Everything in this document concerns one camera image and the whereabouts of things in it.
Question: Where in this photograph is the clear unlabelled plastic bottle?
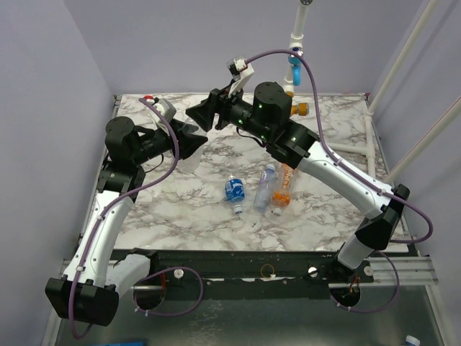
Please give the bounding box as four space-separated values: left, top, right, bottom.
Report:
182 120 205 176

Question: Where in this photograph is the blue object at bottom edge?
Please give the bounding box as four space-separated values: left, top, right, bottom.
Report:
106 341 145 346

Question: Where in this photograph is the orange label drink bottle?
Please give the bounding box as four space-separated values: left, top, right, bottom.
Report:
272 164 298 216

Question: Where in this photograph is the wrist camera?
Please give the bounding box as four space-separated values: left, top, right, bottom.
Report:
227 56 254 98
153 98 176 123

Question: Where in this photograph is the yellow rubber band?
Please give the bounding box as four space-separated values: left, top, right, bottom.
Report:
260 263 276 280

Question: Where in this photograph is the aluminium rail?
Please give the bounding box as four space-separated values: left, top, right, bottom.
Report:
55 257 439 289

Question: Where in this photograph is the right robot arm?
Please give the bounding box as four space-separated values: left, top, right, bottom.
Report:
186 81 409 283

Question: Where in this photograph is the purple label water bottle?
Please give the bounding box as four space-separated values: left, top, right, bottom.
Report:
253 164 277 213

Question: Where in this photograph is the white PVC pipe frame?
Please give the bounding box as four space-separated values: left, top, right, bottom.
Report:
282 0 461 185

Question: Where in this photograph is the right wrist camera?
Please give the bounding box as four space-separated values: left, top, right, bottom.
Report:
227 56 254 98

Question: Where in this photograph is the blue tap valve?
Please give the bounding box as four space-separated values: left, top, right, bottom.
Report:
287 46 303 86

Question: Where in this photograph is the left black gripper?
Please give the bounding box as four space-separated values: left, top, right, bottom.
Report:
133 117 207 165

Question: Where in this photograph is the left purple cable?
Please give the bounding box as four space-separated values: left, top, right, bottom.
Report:
68 95 205 340

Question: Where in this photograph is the purple cable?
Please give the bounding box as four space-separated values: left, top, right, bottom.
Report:
241 49 435 314
68 95 205 340

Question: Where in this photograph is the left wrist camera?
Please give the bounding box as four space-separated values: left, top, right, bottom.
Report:
153 98 176 123

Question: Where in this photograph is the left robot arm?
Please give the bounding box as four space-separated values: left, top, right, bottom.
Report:
45 117 207 327

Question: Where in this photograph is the blue label Pocari bottle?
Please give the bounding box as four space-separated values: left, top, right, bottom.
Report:
224 174 246 215

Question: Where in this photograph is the orange tap valve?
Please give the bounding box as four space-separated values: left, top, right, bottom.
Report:
290 101 309 116

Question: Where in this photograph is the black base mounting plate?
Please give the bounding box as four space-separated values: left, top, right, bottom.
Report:
110 249 374 308

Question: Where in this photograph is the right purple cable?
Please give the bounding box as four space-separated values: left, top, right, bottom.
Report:
241 49 435 314

